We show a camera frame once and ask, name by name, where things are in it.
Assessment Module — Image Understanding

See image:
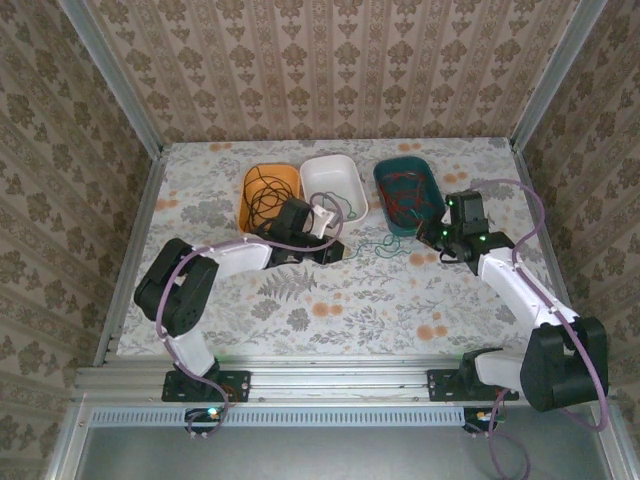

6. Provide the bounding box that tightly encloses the thin black cable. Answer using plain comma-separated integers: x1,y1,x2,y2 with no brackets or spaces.
249,184,296,236
247,167,301,234

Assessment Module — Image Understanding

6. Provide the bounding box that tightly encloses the orange plastic bin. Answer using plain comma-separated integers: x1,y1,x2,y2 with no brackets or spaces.
236,163,302,235

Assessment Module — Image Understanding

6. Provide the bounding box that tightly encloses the thin green cable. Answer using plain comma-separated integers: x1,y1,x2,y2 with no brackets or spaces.
355,208,426,259
310,191,359,221

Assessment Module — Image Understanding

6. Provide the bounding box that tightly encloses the white plastic bin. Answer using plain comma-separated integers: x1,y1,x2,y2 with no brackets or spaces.
299,154,370,232

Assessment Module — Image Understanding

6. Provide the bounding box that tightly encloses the teal plastic bin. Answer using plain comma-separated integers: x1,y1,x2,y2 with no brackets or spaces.
372,156,446,238

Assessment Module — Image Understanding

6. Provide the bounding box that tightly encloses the floral table covering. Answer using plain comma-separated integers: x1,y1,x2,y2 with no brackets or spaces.
117,138,560,359

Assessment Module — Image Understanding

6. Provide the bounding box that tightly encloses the small circuit board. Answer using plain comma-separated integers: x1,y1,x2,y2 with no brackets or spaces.
183,407,226,435
463,407,507,435

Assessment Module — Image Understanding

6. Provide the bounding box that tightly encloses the grey metal sheet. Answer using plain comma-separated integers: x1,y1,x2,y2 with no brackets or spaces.
74,424,619,480

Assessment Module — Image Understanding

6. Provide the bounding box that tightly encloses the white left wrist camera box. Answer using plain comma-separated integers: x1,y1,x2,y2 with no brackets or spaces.
310,205,337,240

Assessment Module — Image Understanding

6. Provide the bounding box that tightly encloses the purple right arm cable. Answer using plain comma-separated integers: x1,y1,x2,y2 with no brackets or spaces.
469,178,611,476

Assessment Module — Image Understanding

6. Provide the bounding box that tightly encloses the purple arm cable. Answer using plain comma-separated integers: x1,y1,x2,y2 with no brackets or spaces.
469,178,611,476
157,192,346,441

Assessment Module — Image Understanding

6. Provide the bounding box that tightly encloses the aluminium table side rail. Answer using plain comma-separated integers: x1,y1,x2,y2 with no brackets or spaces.
512,147,591,364
93,149,167,369

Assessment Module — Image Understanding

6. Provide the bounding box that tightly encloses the aluminium cross rail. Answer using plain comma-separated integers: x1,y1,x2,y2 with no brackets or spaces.
74,355,619,404

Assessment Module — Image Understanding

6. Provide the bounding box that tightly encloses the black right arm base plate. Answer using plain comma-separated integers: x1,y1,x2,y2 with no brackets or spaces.
426,368,520,403

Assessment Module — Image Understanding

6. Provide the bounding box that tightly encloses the grey slotted cable duct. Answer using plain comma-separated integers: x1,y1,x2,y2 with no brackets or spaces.
92,405,466,428

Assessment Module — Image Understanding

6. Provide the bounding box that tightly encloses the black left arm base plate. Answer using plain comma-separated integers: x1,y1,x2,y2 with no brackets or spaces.
162,368,251,403

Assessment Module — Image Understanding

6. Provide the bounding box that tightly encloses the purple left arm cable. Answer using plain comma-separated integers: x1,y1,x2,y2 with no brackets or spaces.
157,192,346,441

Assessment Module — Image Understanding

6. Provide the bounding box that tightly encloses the aluminium corner post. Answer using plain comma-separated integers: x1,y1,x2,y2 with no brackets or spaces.
57,0,166,157
507,0,609,151

